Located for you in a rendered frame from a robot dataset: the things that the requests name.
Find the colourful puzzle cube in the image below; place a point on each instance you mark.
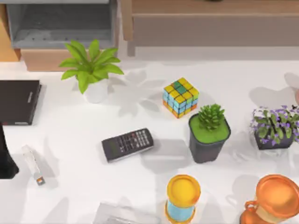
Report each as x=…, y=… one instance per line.
x=181, y=98

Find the black calculator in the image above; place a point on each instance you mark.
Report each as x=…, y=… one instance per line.
x=128, y=144

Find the succulent in dark grey pot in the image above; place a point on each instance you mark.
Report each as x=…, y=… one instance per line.
x=208, y=137

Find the leafy plant in white pot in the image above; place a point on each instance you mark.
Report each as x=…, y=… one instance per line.
x=91, y=70

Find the yellow and blue hourglass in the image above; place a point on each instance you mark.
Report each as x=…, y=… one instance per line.
x=183, y=198

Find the wooden open shelf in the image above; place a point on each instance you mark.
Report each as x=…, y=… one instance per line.
x=210, y=25

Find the pale wooden drawer front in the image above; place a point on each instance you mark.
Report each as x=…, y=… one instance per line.
x=44, y=59

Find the purple flowers in dark pot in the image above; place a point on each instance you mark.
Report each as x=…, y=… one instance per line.
x=274, y=128

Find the orange trophy cup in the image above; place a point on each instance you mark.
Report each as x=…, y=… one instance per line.
x=273, y=200

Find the wooden cupboard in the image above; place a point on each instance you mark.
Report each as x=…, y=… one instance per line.
x=7, y=44

